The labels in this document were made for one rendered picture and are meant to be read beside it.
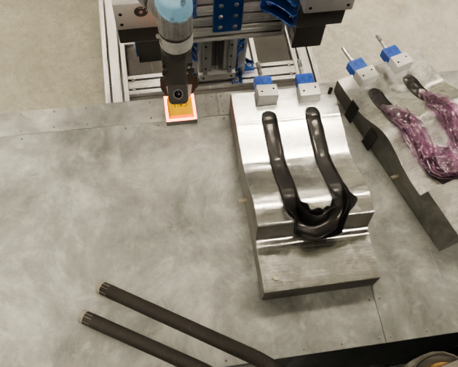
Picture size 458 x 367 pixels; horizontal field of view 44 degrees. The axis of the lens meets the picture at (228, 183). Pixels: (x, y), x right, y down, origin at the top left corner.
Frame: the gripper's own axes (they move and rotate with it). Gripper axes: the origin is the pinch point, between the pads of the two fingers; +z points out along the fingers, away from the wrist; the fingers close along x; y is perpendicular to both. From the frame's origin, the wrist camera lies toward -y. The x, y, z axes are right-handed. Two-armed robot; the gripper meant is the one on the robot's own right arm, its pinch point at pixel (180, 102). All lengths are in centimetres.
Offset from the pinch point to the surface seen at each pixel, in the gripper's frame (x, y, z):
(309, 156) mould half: -28.7, -21.3, -3.7
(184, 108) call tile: -1.0, -1.1, 1.3
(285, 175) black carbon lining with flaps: -21.7, -26.4, -4.9
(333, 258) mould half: -29, -46, -1
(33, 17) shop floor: 59, 112, 84
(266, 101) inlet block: -20.8, -6.1, -5.7
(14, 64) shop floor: 67, 86, 84
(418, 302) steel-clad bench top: -48, -57, 5
